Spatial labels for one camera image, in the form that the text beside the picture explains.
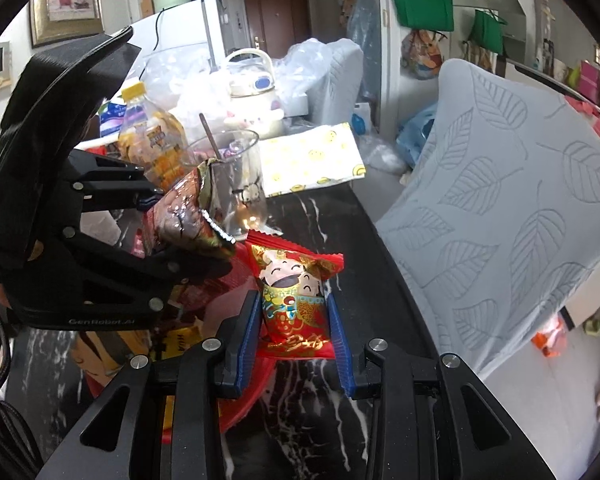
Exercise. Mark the white plastic bag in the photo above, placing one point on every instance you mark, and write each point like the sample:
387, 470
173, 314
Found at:
300, 60

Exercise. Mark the blue plastic bag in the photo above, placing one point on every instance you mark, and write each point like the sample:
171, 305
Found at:
415, 135

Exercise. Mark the clear zip bag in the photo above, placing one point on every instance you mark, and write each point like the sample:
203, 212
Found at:
180, 75

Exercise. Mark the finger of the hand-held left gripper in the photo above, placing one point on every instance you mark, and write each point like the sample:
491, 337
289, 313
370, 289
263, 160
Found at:
145, 270
115, 180

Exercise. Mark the orange toy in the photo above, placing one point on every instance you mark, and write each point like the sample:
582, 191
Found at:
547, 337

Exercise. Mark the white toilet paper roll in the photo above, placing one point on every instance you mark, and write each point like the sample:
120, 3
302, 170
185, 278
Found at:
100, 227

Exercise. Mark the patterned cloth bag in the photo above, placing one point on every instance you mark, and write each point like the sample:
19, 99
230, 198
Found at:
422, 55

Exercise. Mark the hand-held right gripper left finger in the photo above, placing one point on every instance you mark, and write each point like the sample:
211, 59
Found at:
245, 350

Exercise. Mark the brown green snack packet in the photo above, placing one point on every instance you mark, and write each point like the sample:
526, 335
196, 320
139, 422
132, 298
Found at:
180, 220

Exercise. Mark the metal spoon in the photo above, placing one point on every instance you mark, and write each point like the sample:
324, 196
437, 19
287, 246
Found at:
207, 132

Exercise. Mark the pink gift box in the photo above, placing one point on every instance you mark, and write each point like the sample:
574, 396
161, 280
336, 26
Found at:
590, 82

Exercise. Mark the yellow black snack packet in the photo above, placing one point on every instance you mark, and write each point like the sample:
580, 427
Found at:
105, 355

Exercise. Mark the blue tissue pack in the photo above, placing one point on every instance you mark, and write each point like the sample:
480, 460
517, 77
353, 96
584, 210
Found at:
111, 120

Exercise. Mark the iced tea bottle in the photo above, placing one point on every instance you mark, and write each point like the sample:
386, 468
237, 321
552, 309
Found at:
155, 150

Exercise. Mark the clear hanging plastic sheet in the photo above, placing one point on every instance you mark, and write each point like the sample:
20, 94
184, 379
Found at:
364, 35

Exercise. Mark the clear glass cup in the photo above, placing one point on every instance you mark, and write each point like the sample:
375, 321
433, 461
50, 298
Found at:
245, 185

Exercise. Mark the white cartoon water jug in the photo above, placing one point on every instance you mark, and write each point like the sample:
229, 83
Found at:
255, 110

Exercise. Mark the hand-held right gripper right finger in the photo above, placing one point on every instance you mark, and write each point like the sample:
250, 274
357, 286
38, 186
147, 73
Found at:
340, 350

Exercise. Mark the red cartoon snack packet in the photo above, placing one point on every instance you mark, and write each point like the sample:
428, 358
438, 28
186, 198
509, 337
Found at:
290, 290

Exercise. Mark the white mug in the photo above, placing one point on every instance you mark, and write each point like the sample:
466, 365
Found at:
561, 70

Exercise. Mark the dark red snack packet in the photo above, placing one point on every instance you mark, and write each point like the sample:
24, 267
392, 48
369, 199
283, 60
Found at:
215, 285

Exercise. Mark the brown door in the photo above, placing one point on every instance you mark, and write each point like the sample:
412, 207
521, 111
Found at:
275, 20

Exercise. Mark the green tote bag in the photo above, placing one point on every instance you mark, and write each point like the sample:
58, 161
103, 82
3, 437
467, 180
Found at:
422, 10
487, 32

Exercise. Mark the white fridge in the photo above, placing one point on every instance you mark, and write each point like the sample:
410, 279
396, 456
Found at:
180, 25

